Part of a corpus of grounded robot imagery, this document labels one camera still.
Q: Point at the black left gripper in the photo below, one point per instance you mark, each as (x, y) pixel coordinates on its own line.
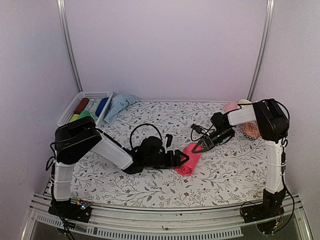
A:
(176, 159)

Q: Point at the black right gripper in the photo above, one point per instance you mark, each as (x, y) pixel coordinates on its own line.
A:
(203, 140)

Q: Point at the pink towel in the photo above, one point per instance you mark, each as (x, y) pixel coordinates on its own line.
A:
(188, 167)

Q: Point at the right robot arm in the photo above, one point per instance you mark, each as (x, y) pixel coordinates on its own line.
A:
(273, 122)

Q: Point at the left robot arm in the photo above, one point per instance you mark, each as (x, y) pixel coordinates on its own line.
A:
(75, 139)

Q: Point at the floral tablecloth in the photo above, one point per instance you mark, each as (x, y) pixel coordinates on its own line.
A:
(231, 173)

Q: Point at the pink saucer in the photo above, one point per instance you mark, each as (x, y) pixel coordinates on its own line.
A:
(231, 106)

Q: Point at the cream mug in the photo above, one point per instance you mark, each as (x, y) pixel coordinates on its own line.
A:
(243, 101)

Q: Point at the light blue towel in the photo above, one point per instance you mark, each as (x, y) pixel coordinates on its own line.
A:
(117, 104)

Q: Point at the blue rolled towel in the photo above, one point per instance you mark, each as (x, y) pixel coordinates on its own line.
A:
(101, 106)

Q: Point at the teal patterned rolled towel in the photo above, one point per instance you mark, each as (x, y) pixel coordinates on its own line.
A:
(92, 105)

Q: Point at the green rolled towel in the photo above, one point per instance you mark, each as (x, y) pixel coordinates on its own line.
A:
(86, 113)

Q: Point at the dark red rolled towel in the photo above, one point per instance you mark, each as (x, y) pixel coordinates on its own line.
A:
(81, 106)

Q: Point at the yellow rolled towel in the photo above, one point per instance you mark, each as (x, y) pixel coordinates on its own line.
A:
(74, 117)

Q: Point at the white plastic basket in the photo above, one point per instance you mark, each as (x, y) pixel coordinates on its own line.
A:
(69, 111)

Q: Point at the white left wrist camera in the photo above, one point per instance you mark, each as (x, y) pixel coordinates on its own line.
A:
(168, 140)

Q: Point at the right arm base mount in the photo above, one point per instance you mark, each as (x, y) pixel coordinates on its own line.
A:
(257, 212)

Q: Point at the front aluminium rail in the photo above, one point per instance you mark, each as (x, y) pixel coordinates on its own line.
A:
(115, 222)

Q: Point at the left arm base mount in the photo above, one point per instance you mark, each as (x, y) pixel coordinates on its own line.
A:
(70, 211)

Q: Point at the right aluminium post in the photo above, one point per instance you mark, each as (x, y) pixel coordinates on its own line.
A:
(270, 4)

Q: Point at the aluminium post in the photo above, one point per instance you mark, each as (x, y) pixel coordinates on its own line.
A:
(270, 4)
(61, 8)

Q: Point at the left aluminium post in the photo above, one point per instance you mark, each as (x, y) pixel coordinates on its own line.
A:
(61, 8)

